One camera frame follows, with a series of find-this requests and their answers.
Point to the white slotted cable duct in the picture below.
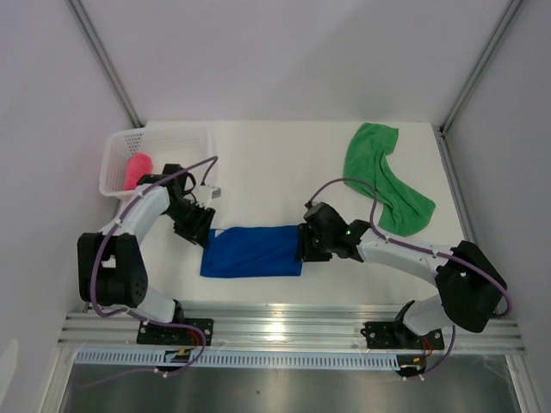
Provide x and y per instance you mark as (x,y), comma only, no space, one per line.
(243,359)

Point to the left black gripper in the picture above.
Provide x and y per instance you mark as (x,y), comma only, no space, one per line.
(198,231)

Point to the white perforated plastic basket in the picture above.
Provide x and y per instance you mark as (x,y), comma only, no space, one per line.
(184,145)

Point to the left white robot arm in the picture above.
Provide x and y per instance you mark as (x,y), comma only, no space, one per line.
(112,275)

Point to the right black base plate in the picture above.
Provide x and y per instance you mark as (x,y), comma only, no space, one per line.
(388,335)

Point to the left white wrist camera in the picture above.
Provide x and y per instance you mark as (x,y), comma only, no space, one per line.
(205,194)

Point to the right aluminium frame post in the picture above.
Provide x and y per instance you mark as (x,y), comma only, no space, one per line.
(482,63)

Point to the aluminium frame post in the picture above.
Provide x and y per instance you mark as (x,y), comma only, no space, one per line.
(93,39)
(482,63)

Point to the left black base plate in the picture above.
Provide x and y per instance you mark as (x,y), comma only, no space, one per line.
(149,334)

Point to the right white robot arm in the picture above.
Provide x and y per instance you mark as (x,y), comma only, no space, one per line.
(469,287)

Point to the green towel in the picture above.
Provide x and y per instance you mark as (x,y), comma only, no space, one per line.
(405,211)

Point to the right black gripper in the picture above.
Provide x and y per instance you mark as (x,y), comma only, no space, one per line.
(305,251)

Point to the red towel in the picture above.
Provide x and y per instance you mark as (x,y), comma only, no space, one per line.
(138,165)

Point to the blue towel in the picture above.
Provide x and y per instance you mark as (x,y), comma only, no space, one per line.
(251,252)

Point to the left aluminium frame post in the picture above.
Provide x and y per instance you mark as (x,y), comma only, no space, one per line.
(93,39)

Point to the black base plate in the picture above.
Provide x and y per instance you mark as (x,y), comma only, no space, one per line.
(388,335)
(149,334)

